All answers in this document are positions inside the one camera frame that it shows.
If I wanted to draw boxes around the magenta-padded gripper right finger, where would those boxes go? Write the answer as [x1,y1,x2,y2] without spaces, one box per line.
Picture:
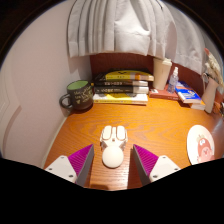
[132,143,183,187]

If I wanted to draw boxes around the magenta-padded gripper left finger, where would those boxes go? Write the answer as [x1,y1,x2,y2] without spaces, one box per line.
[44,143,95,188]

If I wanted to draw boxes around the white computer mouse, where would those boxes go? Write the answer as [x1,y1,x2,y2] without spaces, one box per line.
[99,124,128,169]

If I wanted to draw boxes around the round white cartoon mouse pad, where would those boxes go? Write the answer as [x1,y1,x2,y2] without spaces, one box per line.
[186,124,216,166]

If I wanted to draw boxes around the orange and white book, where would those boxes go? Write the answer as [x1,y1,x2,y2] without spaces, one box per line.
[189,100,207,111]

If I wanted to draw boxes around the red book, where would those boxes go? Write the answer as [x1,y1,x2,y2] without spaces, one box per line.
[148,84,181,101]

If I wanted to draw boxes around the dark mug with green inside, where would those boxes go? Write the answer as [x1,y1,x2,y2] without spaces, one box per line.
[59,80,95,112]

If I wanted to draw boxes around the blue book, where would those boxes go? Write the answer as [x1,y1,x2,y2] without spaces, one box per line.
[174,80,203,104]

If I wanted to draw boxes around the yellow and white book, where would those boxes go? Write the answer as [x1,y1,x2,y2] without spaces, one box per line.
[92,92,149,106]

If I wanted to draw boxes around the white ceramic vase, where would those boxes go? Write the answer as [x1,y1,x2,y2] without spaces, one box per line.
[201,73,221,114]

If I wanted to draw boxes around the clear spray bottle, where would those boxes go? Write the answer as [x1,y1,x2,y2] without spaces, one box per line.
[167,66,180,94]

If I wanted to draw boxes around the cream tumbler with lid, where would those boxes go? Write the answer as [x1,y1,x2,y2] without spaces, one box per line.
[152,57,173,91]

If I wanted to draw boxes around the thin black book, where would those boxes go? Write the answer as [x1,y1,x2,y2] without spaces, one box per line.
[94,79,149,88]

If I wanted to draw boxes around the yellow and black book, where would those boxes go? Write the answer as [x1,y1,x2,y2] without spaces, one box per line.
[94,69,155,83]

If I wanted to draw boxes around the white and pink flowers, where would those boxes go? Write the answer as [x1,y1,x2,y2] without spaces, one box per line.
[203,47,224,88]

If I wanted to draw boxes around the white pleated curtain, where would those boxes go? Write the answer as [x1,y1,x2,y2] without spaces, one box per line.
[67,0,214,76]

